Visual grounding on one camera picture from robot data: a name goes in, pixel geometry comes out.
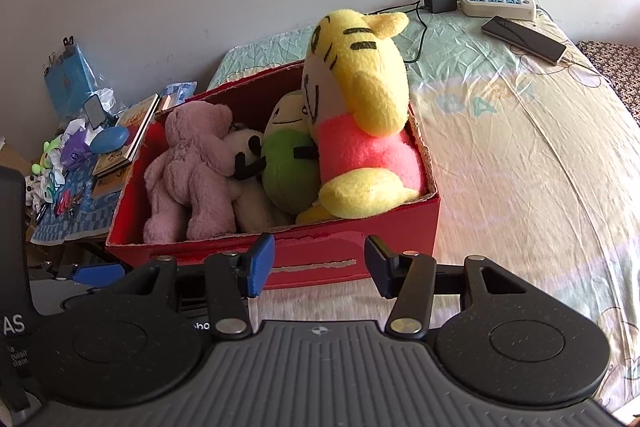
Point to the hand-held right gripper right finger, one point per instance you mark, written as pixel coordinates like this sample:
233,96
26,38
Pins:
381,269

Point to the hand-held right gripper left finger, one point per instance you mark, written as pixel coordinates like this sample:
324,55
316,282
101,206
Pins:
260,264

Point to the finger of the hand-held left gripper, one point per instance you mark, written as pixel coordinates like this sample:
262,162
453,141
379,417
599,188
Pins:
97,274

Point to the red cardboard box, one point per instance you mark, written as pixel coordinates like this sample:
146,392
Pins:
310,257

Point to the white plush toy blue bow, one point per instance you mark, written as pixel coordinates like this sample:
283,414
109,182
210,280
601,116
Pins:
255,202

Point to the green plush toy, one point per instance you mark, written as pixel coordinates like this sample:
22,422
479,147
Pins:
285,167

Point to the pink plush bear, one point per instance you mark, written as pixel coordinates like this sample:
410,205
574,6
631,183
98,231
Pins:
195,177

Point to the yellow tiger plush toy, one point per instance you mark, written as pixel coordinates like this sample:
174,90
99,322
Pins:
370,107

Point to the blue checkered cloth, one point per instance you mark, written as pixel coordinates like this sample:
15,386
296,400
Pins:
75,222

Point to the green toy figure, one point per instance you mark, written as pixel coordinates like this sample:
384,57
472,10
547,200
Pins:
47,157

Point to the purple toy figure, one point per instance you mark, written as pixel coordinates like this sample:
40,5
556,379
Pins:
77,152

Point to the blue oval case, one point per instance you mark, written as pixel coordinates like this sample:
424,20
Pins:
109,140

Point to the stack of books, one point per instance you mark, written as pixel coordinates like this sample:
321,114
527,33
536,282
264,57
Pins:
132,132

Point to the small standing mirror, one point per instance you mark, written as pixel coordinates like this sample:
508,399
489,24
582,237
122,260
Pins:
93,111

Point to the crumpled white plastic wrap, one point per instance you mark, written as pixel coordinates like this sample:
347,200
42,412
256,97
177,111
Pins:
105,99

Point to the blue box with clips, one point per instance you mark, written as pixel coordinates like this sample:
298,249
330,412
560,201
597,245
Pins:
70,77

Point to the blue white plastic bag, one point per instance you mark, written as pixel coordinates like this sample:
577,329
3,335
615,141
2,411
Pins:
177,93

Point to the black smartphone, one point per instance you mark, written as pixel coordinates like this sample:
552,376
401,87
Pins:
525,39

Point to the black power adapter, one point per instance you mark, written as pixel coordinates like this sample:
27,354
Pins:
440,2

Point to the white power strip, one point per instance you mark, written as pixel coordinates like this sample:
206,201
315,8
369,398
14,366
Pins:
497,3

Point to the patterned brown cushion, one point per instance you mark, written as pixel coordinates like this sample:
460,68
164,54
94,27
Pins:
612,72

